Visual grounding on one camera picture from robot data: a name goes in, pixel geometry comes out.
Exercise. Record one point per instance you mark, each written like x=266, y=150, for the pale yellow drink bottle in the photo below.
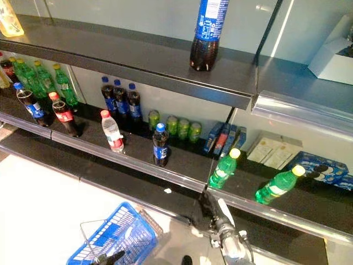
x=3, y=80

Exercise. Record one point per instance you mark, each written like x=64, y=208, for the water bottle red cap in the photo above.
x=113, y=132

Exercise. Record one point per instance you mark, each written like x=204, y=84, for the white flat carton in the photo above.
x=285, y=154
x=260, y=150

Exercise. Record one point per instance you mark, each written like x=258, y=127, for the green Sprite bottle yellow cap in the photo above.
x=65, y=88
x=275, y=187
x=13, y=59
x=222, y=171
x=26, y=76
x=44, y=78

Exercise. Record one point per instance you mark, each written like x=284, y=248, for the blue plastic shopping basket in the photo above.
x=121, y=234

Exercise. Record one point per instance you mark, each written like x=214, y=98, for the dark shelf with silver rail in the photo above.
x=309, y=209
x=298, y=91

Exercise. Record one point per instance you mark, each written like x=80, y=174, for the blue cookie box red print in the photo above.
x=222, y=139

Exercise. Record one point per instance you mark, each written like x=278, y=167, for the white open cardboard box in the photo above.
x=335, y=59

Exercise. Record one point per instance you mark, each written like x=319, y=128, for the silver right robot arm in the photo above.
x=234, y=245

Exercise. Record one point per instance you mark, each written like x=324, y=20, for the large Pepsi cola bottle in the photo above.
x=208, y=30

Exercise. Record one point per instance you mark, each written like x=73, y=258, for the dark shelf upright post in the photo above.
x=268, y=27

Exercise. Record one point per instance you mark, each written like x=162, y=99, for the small Pepsi bottle blue cap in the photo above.
x=160, y=146
x=120, y=103
x=108, y=98
x=34, y=109
x=134, y=106

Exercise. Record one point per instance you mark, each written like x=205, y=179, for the yellow packet top shelf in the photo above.
x=9, y=19

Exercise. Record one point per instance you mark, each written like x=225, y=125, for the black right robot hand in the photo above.
x=205, y=209

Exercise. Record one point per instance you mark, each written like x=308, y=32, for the blue Oreo cookie box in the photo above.
x=322, y=168
x=344, y=183

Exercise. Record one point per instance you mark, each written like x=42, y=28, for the dark grey metal shelf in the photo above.
x=138, y=153
x=124, y=55
x=110, y=179

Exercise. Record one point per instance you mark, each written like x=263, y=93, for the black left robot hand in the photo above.
x=110, y=259

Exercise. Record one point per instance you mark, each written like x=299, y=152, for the red label cola bottle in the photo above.
x=7, y=69

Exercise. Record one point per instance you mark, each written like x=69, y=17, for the Coca-Cola bottle red cap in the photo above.
x=64, y=117

